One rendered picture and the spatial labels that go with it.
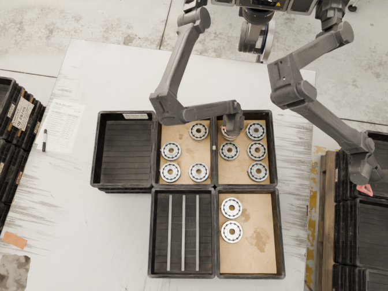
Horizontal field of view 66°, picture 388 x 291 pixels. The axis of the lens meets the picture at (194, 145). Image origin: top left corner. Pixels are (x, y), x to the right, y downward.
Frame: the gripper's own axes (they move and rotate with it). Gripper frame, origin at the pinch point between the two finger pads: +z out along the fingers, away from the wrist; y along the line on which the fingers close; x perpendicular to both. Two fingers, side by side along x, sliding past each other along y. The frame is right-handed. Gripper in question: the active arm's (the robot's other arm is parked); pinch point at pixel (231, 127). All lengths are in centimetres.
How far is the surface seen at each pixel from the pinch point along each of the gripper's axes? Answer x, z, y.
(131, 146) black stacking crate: -13, 10, -51
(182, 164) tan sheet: -19.8, 9.2, -22.9
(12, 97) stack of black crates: 21, 42, -146
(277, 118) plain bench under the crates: 17.8, 21.1, 28.3
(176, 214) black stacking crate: -45, 9, -22
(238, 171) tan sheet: -20.4, 8.4, 6.3
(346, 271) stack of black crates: -63, 52, 81
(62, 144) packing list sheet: -13, 24, -95
